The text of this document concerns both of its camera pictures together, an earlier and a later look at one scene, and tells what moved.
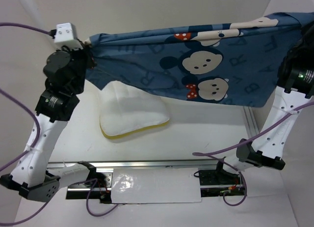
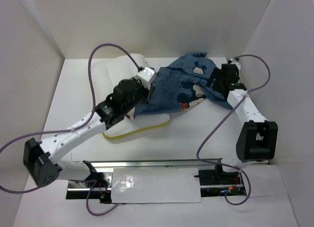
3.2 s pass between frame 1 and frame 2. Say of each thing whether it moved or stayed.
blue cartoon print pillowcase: moved
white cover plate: stayed
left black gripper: moved
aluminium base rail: stayed
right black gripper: moved
